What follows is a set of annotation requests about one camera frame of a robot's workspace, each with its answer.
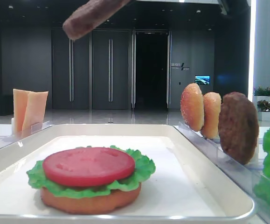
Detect bottom bun slice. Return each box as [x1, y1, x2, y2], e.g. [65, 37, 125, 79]
[40, 184, 141, 215]

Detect clear acrylic rack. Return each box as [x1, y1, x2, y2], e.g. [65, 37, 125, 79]
[0, 121, 51, 149]
[178, 122, 270, 224]

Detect orange cheese slice left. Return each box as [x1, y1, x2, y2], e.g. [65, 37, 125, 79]
[13, 89, 30, 133]

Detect open glass doorway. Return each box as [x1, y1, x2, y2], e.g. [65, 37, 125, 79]
[134, 31, 168, 110]

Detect brown meat patty front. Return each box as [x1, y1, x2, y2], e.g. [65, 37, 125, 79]
[62, 0, 130, 41]

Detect sesame bun top far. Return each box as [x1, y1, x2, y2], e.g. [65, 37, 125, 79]
[180, 83, 204, 132]

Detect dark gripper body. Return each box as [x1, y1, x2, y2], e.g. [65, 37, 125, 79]
[218, 0, 232, 15]

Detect bun slice behind patty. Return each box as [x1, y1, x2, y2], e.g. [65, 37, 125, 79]
[201, 92, 222, 139]

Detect dark double door middle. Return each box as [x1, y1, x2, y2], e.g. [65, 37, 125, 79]
[92, 30, 129, 110]

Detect dark double door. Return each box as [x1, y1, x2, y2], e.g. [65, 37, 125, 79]
[92, 30, 129, 110]
[52, 28, 90, 110]

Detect red tomato slice on burger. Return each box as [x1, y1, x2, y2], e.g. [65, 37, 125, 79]
[42, 147, 135, 187]

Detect clear acrylic rack right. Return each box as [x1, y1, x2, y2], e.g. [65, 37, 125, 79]
[178, 122, 270, 224]

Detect small wall screen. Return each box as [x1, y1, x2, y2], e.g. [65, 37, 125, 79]
[194, 76, 210, 85]

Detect brown meat patty rear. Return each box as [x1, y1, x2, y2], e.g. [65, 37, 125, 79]
[218, 92, 259, 165]

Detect orange cheese slice right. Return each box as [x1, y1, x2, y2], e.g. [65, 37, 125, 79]
[22, 91, 48, 131]

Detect brown meat patty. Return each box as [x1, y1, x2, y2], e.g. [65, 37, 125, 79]
[218, 92, 259, 165]
[62, 0, 130, 41]

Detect dark double door left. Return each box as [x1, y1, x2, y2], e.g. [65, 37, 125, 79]
[52, 28, 90, 110]

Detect clear acrylic rack left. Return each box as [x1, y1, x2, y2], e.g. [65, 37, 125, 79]
[0, 121, 51, 149]

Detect white rectangular tray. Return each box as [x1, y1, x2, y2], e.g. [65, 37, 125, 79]
[0, 124, 256, 224]

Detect orange cheese slice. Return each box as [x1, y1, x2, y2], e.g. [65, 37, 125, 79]
[22, 91, 48, 131]
[13, 89, 30, 133]

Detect potted plants in planter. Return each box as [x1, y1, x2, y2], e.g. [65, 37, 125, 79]
[253, 86, 270, 121]

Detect green lettuce leaf on bun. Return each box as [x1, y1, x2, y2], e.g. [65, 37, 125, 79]
[27, 145, 156, 199]

